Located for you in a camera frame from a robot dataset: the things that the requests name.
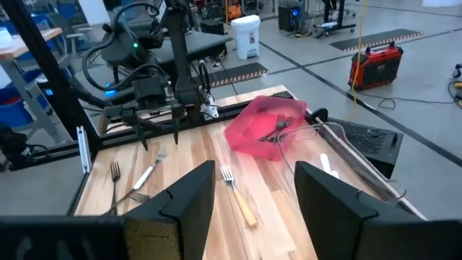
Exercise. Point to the white trash bin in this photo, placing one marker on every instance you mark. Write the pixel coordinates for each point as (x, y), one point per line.
(246, 36)

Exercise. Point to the black computer tower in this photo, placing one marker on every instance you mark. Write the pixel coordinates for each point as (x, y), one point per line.
(288, 18)

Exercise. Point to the black arched clamp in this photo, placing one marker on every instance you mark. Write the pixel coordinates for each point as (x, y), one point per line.
(317, 113)

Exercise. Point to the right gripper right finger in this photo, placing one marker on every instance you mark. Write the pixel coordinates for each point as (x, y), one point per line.
(361, 238)

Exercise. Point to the dark grey table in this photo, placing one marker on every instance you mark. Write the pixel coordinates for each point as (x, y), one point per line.
(209, 43)

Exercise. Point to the black metal fork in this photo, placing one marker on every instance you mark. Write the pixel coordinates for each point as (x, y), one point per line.
(279, 138)
(287, 124)
(114, 169)
(119, 202)
(140, 198)
(279, 121)

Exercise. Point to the hazard striped floor mat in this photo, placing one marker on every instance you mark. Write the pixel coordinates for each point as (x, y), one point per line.
(238, 74)
(375, 39)

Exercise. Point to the red and black case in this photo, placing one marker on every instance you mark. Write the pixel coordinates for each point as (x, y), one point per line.
(375, 66)

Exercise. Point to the silver metal bracket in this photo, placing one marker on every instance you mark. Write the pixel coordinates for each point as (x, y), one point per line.
(83, 151)

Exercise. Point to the wooden desk grey legs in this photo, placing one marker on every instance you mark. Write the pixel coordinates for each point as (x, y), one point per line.
(32, 38)

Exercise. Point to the pink plastic bin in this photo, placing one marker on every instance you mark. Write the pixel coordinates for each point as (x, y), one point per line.
(249, 141)

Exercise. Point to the black wheeled stand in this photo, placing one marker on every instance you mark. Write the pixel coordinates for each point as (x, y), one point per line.
(335, 27)

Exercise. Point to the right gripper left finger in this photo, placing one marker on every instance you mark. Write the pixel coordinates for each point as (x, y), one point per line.
(90, 238)

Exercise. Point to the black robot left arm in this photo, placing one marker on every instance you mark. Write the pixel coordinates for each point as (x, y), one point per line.
(182, 54)

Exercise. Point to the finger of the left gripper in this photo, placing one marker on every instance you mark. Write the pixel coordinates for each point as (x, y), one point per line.
(176, 122)
(139, 126)

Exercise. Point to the clear plastic bin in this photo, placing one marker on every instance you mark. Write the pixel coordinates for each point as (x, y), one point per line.
(346, 162)

